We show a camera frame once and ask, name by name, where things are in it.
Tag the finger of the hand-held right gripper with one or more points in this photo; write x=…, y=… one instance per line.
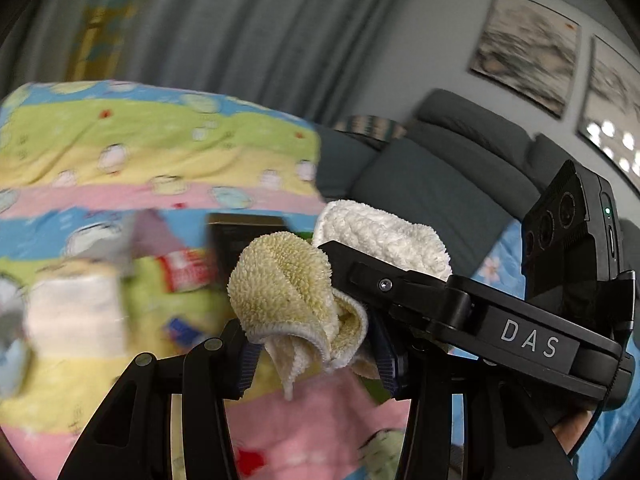
x=390, y=285

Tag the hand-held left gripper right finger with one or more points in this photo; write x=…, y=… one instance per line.
x=387, y=367

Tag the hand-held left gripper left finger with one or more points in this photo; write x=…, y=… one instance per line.
x=247, y=370

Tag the blue orange small box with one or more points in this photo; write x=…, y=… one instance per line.
x=182, y=331

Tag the beige chenille towel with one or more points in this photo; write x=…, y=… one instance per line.
x=280, y=285

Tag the red white small packet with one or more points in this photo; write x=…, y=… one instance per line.
x=187, y=270

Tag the light blue cloth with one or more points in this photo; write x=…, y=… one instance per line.
x=10, y=340

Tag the person's right hand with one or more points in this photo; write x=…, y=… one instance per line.
x=575, y=432

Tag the blue floral sheet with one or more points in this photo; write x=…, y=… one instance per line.
x=500, y=255

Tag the grey sofa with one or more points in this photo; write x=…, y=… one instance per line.
x=450, y=185

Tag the black gold box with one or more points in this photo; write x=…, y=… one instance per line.
x=235, y=245

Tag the striped cushion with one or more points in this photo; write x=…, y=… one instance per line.
x=375, y=127

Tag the folded white towel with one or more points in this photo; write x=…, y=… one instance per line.
x=75, y=310

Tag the cartoon printed blanket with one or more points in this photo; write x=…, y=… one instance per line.
x=150, y=160

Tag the grey curtain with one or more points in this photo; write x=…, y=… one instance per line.
x=250, y=20

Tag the yellow patterned curtain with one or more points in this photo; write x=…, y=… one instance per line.
x=110, y=15

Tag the framed wall picture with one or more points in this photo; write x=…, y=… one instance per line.
x=610, y=110
x=525, y=55

